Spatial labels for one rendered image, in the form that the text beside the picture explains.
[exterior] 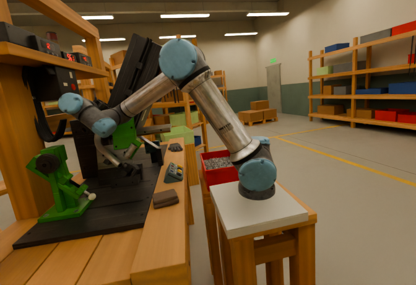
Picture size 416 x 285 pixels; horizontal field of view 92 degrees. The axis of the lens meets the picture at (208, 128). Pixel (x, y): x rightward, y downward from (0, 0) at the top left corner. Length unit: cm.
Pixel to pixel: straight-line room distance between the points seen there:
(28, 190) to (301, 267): 111
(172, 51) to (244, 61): 1058
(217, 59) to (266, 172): 1012
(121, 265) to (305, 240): 62
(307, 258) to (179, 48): 86
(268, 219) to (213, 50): 1017
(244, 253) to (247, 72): 1060
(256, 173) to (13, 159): 92
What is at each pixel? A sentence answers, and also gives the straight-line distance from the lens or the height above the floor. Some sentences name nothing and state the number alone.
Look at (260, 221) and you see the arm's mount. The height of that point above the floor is 88.
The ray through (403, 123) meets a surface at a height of 26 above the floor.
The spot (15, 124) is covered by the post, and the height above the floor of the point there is 127.
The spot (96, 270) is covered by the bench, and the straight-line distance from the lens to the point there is 72.
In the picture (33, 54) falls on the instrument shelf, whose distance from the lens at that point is 103.
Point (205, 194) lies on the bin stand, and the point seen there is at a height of 80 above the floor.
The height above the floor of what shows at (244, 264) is 71.
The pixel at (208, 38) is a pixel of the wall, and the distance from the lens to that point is 1073.
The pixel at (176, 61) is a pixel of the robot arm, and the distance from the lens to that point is 60.
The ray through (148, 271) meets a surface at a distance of 63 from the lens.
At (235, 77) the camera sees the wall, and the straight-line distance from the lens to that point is 1085.
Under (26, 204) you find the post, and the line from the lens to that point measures 114.
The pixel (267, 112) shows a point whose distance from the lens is 732.
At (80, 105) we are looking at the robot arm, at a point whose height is 132.
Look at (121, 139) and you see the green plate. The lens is 114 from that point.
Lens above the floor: 132
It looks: 11 degrees down
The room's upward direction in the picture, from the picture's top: 6 degrees counter-clockwise
